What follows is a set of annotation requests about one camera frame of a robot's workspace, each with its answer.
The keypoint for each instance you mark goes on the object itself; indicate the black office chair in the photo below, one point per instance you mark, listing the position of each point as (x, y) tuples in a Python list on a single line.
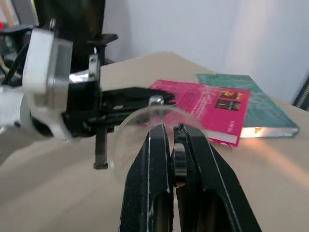
[(77, 29)]

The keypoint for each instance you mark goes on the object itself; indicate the pink book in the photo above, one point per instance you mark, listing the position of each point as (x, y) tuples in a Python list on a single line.
[(212, 111)]

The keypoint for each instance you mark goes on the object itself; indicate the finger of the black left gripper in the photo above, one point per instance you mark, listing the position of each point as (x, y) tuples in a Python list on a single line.
[(113, 116), (130, 95)]

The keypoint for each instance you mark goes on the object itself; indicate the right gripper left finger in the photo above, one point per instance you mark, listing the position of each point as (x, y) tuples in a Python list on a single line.
[(144, 183)]

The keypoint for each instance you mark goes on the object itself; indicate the green book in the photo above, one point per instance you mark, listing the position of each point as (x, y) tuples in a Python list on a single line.
[(265, 106)]

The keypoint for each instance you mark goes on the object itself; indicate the metal spoon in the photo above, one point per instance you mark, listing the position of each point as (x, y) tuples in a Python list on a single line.
[(179, 166)]

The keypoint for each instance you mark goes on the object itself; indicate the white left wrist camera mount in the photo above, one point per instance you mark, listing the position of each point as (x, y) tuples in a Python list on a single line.
[(41, 79)]

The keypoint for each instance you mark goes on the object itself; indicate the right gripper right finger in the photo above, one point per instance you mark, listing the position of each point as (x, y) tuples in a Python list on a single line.
[(212, 193)]

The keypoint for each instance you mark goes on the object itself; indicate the black zippered bag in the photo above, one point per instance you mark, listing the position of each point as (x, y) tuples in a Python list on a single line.
[(303, 93)]

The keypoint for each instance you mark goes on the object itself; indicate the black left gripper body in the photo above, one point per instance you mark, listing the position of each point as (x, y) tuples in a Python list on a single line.
[(82, 108)]

